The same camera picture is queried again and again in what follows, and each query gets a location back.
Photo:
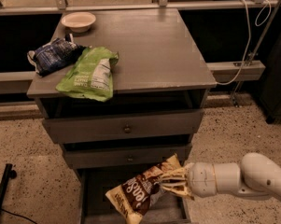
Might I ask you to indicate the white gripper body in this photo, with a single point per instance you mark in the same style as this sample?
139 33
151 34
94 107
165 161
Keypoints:
201 178

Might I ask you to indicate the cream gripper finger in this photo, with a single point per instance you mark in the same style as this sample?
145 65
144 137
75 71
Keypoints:
180 190
180 174

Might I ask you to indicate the brown chip bag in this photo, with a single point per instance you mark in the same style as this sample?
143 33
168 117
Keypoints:
133 198

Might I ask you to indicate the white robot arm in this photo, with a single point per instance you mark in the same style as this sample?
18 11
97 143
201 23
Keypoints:
255 178

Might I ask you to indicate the grey top drawer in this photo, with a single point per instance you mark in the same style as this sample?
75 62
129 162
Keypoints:
102 128

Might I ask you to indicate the grey middle drawer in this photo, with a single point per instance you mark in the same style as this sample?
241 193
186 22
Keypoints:
117 156

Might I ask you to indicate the grey open bottom drawer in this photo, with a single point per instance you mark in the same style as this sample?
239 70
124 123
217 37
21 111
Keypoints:
97 209

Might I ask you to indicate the grey wooden drawer cabinet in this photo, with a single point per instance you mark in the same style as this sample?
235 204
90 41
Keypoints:
160 69

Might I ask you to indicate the green chip bag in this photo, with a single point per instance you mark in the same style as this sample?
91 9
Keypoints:
91 76

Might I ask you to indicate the blue chip bag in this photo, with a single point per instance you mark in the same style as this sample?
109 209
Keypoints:
54 55

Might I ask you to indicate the dark cabinet at right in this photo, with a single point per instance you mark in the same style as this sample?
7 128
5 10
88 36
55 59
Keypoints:
270 84

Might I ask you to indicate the black stand leg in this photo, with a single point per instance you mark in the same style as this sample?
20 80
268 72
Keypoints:
9 173

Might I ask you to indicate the white bowl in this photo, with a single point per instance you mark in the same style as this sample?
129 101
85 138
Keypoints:
78 22

